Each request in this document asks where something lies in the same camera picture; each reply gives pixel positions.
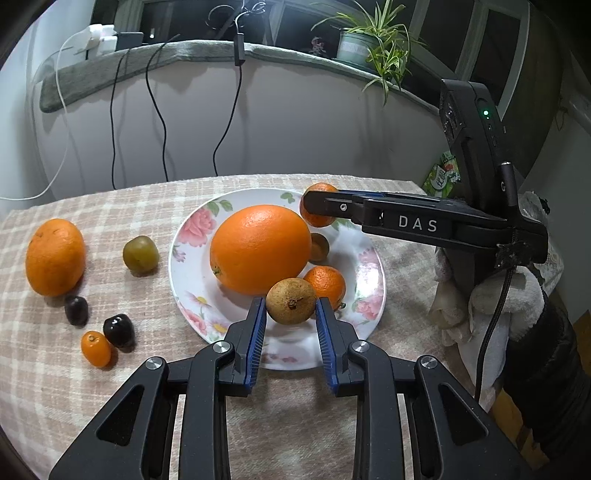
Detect window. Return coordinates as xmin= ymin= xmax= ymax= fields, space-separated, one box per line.
xmin=90 ymin=0 xmax=532 ymax=107

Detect large orange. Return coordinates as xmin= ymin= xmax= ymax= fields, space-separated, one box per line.
xmin=25 ymin=218 xmax=87 ymax=297
xmin=209 ymin=204 xmax=313 ymax=296

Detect small tangerine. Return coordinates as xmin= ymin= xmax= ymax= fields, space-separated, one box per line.
xmin=299 ymin=182 xmax=341 ymax=228

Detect green gift box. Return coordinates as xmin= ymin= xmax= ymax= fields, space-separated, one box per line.
xmin=422 ymin=152 xmax=462 ymax=199

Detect olive green round fruit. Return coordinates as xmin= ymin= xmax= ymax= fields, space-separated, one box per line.
xmin=122 ymin=235 xmax=160 ymax=277

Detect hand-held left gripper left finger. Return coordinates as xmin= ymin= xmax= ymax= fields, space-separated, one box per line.
xmin=48 ymin=295 xmax=269 ymax=480

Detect person's right hand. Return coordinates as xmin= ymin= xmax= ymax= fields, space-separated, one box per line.
xmin=429 ymin=247 xmax=546 ymax=365

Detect kumquat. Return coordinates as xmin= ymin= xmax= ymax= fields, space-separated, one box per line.
xmin=81 ymin=331 xmax=113 ymax=368

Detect black power adapter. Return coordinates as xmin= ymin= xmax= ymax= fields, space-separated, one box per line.
xmin=115 ymin=31 xmax=145 ymax=51

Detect checked beige tablecloth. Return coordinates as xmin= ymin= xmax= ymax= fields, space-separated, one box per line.
xmin=0 ymin=173 xmax=564 ymax=480

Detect tangerine with stem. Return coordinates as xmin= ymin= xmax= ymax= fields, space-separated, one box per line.
xmin=302 ymin=265 xmax=347 ymax=311

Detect person's right forearm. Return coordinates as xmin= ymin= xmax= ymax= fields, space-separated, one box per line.
xmin=501 ymin=288 xmax=591 ymax=474

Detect brown round fruit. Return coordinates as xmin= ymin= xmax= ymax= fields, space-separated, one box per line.
xmin=308 ymin=232 xmax=330 ymax=261
xmin=265 ymin=278 xmax=318 ymax=325

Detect floral white plate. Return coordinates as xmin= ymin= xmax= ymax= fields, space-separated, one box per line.
xmin=168 ymin=187 xmax=386 ymax=372

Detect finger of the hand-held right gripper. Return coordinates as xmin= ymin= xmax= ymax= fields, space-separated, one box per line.
xmin=302 ymin=190 xmax=384 ymax=228
xmin=336 ymin=187 xmax=441 ymax=200

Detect black braided cable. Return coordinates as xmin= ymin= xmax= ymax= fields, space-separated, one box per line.
xmin=475 ymin=161 xmax=515 ymax=402

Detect black cable with inline switch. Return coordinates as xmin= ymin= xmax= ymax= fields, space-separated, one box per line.
xmin=212 ymin=0 xmax=245 ymax=178

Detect potted spider plant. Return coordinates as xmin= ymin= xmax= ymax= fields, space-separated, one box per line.
xmin=311 ymin=0 xmax=428 ymax=107

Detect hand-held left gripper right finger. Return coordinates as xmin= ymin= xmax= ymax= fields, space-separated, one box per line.
xmin=315 ymin=296 xmax=535 ymax=480

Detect long white cable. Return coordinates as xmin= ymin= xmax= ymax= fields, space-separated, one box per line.
xmin=0 ymin=37 xmax=90 ymax=201

